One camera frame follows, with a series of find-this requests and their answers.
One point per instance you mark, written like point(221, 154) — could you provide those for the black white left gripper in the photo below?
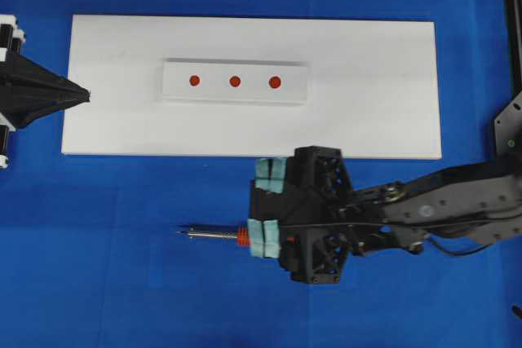
point(51, 92)

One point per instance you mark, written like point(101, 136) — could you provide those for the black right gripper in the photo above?
point(325, 219)

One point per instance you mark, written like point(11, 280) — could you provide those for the red handled soldering iron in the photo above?
point(212, 234)

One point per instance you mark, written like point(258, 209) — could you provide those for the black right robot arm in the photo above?
point(481, 202)

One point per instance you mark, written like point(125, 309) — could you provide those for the small white raised block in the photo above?
point(234, 82)

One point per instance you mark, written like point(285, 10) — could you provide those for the large white foam board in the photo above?
point(373, 90)

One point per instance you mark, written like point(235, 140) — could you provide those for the blue table cloth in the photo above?
point(89, 253)

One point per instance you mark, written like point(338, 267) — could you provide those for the black aluminium frame rail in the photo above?
point(513, 19)

